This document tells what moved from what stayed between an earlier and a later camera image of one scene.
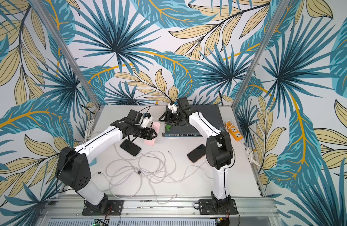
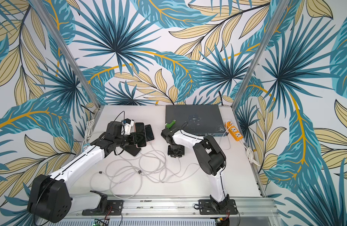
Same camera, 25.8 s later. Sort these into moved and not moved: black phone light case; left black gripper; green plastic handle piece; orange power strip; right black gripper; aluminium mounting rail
Moved: left black gripper; right black gripper
Not moved: orange power strip; aluminium mounting rail; black phone light case; green plastic handle piece
